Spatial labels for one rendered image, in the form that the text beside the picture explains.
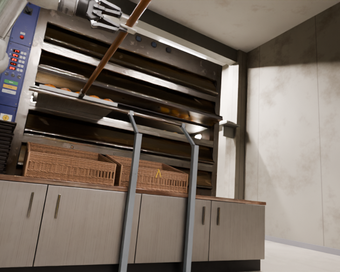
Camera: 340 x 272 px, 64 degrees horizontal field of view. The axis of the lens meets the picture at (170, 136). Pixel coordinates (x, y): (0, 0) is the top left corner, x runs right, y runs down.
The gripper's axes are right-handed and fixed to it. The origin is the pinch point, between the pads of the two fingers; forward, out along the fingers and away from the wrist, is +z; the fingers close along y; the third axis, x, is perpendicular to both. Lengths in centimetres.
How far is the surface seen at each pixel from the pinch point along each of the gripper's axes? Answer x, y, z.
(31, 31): -133, -54, -41
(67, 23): -136, -73, -16
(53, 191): -81, 69, -8
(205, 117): -128, -19, 129
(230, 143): -327, -56, 332
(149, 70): -132, -52, 63
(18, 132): -136, 28, -34
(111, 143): -132, 24, 36
